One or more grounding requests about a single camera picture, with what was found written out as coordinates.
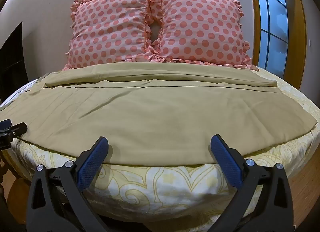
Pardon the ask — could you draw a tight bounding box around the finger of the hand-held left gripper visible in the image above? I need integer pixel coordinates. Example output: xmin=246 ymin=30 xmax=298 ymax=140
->
xmin=0 ymin=119 xmax=27 ymax=148

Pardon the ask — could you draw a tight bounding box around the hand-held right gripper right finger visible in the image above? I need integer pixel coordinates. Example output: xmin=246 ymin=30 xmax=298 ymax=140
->
xmin=210 ymin=134 xmax=294 ymax=232

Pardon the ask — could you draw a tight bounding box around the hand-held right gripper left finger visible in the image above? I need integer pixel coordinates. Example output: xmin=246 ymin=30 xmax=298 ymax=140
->
xmin=26 ymin=136 xmax=110 ymax=232

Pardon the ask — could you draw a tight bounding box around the tan bed sheet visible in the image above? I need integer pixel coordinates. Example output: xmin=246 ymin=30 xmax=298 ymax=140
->
xmin=0 ymin=62 xmax=318 ymax=165

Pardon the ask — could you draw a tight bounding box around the dark cabinet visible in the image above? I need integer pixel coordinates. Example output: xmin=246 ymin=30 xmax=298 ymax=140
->
xmin=0 ymin=21 xmax=29 ymax=103

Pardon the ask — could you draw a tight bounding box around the bed with yellow floral sheet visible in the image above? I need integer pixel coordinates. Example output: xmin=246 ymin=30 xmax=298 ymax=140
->
xmin=0 ymin=68 xmax=320 ymax=232

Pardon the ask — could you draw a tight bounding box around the pink polka dot pillow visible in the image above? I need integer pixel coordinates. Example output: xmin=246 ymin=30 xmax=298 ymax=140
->
xmin=149 ymin=0 xmax=252 ymax=65
xmin=65 ymin=0 xmax=153 ymax=68

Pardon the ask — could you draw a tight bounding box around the window with wooden frame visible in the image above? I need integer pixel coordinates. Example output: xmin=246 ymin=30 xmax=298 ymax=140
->
xmin=246 ymin=0 xmax=308 ymax=92

